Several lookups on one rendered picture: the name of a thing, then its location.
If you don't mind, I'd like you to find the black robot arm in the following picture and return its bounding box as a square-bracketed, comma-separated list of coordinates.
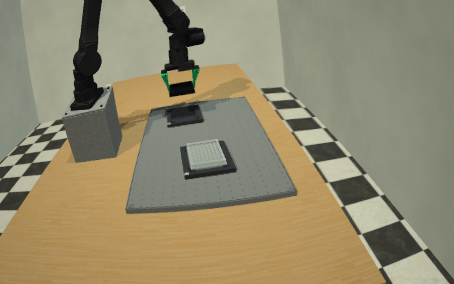
[70, 0, 205, 111]

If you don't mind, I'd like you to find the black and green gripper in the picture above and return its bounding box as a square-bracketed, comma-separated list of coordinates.
[161, 47, 200, 92]

